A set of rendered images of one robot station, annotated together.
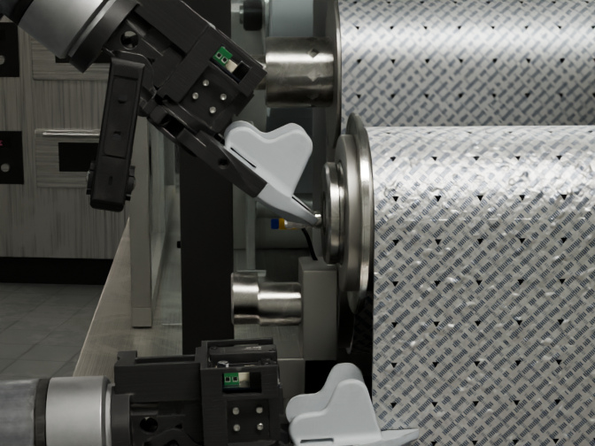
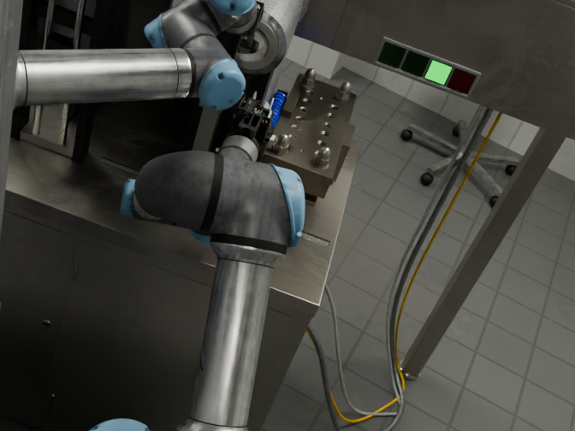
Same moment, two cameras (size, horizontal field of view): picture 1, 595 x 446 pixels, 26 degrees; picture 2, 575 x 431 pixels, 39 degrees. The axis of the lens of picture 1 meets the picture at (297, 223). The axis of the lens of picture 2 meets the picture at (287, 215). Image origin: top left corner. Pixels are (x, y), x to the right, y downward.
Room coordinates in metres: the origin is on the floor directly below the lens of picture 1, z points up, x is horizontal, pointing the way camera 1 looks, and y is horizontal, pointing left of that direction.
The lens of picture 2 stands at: (0.66, 1.45, 2.03)
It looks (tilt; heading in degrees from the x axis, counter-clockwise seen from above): 38 degrees down; 273
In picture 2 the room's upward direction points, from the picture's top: 21 degrees clockwise
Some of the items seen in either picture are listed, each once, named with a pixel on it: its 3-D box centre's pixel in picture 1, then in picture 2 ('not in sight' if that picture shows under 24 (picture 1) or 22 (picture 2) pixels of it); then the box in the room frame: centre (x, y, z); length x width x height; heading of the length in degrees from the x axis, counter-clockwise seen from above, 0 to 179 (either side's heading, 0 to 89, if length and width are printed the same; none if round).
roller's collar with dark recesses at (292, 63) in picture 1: (297, 72); not in sight; (1.18, 0.00, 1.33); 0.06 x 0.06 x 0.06; 4
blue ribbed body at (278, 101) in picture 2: not in sight; (271, 116); (0.86, -0.17, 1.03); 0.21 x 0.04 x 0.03; 94
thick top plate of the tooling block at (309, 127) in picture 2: not in sight; (311, 131); (0.76, -0.21, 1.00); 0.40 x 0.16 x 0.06; 94
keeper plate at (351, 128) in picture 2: not in sight; (342, 153); (0.67, -0.23, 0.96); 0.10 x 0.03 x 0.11; 94
